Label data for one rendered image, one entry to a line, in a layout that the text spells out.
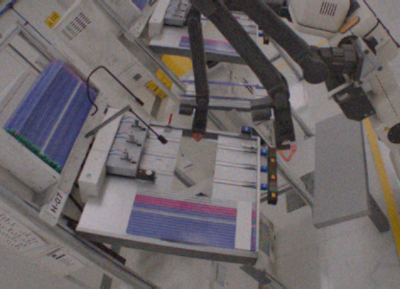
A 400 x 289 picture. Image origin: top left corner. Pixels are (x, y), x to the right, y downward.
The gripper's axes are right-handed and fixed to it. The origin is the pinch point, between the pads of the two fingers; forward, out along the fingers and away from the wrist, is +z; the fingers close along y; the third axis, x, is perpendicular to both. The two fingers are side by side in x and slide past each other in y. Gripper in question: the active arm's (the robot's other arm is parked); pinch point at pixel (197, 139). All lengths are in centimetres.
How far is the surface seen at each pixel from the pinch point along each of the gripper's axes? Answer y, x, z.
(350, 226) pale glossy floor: 8, 91, 42
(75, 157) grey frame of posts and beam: 31, -49, -9
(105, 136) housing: 12.4, -41.3, -5.2
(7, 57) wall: -145, -185, 64
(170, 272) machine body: 45, -4, 49
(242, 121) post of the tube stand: -29.7, 22.3, 9.5
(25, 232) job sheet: 60, -65, 11
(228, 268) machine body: 44, 23, 40
